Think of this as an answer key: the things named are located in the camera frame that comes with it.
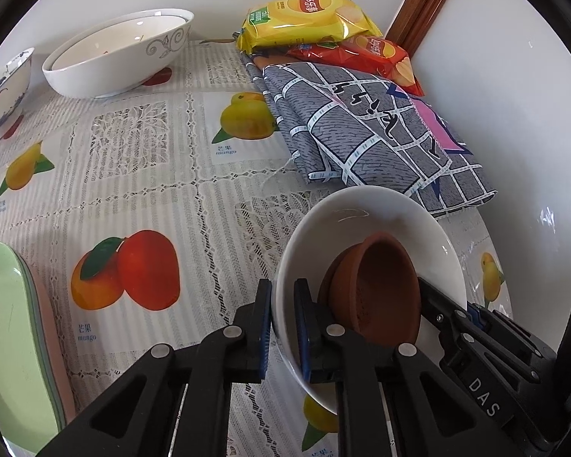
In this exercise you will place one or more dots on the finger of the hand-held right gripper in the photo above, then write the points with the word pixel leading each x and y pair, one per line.
pixel 504 333
pixel 440 302

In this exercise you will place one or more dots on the brown packet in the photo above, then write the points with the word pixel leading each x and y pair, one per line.
pixel 273 59

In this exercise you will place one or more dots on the grey checked cloth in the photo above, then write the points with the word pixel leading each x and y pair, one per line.
pixel 361 133

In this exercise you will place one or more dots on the large white bowl grey scrolls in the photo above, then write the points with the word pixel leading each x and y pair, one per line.
pixel 123 71

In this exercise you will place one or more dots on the small brown bowl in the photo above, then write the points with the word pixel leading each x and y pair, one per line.
pixel 376 290

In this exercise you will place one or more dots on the red chip bag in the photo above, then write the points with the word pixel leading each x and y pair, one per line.
pixel 376 54

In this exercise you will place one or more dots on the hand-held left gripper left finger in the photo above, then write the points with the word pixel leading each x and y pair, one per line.
pixel 265 338

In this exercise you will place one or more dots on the plain white bowl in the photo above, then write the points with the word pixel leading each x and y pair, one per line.
pixel 323 228

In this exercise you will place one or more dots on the wooden door frame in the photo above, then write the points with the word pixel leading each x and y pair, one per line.
pixel 423 4

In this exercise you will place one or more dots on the fruit print tablecloth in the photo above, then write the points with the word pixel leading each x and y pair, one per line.
pixel 147 190

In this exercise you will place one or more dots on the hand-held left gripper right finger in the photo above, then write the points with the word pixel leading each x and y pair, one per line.
pixel 302 338

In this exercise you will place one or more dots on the yellow chip bag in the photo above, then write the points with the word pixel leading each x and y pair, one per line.
pixel 304 19

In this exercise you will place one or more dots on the green plate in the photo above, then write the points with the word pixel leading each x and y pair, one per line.
pixel 9 323

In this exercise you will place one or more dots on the white bowl with blue flowers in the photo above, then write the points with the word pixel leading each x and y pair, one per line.
pixel 7 90

